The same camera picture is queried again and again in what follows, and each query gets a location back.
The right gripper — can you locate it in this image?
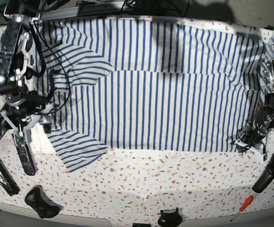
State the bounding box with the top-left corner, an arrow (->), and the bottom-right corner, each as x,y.
0,92 -> 54,144

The long black bar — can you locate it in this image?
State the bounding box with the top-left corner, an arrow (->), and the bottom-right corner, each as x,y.
0,135 -> 21,197

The black handheld grip device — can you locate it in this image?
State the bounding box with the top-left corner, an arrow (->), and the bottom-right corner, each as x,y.
252,155 -> 274,193

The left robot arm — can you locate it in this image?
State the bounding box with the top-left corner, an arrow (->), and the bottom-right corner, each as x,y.
232,34 -> 274,164

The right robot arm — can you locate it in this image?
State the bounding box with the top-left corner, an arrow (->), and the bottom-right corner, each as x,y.
0,0 -> 54,145

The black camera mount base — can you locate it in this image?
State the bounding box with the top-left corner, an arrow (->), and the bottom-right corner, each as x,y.
158,208 -> 183,227

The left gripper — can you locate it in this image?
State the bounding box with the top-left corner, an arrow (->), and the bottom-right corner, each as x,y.
231,122 -> 268,163

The black TV remote control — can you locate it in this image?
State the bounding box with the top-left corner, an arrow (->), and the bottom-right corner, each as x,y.
12,131 -> 36,176

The black game controller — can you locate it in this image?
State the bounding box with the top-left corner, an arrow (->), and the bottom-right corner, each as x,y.
25,186 -> 61,219

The red handled screwdriver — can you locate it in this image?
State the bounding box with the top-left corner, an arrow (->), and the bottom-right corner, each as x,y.
230,195 -> 254,222

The blue white striped t-shirt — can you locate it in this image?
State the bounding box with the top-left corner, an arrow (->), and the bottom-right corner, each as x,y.
35,18 -> 269,172

